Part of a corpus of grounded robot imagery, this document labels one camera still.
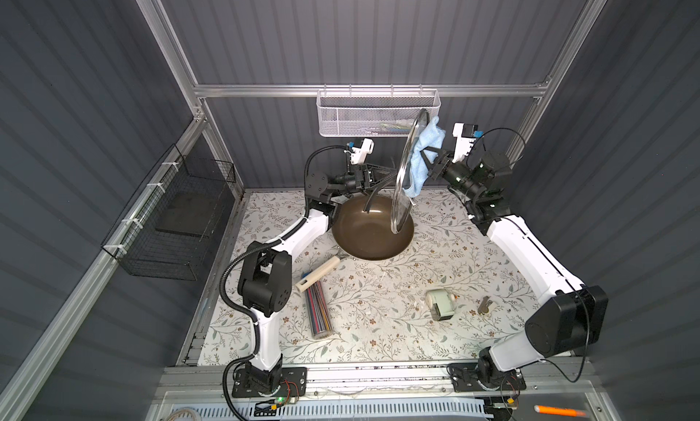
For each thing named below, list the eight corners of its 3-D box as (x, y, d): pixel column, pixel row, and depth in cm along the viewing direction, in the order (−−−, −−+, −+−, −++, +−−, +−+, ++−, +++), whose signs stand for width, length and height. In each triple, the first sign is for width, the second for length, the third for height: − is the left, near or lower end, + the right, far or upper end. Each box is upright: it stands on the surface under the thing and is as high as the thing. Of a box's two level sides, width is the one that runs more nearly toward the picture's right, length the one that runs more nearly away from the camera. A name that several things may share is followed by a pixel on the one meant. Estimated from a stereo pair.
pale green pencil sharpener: (429, 321, 86) (433, 315, 82) (425, 296, 91) (428, 289, 87) (451, 321, 86) (455, 315, 82) (445, 296, 91) (449, 289, 87)
